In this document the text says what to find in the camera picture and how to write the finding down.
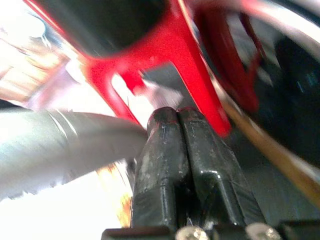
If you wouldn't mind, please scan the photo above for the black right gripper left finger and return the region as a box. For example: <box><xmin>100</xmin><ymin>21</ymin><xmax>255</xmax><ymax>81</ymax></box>
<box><xmin>130</xmin><ymin>106</ymin><xmax>190</xmax><ymax>234</ymax></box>

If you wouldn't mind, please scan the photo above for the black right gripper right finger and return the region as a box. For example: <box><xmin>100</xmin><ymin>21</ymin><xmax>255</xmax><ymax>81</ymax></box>
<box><xmin>176</xmin><ymin>107</ymin><xmax>266</xmax><ymax>229</ymax></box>

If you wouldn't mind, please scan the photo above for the wooden stick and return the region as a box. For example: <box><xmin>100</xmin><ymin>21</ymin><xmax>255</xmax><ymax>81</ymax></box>
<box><xmin>212</xmin><ymin>77</ymin><xmax>320</xmax><ymax>211</ymax></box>

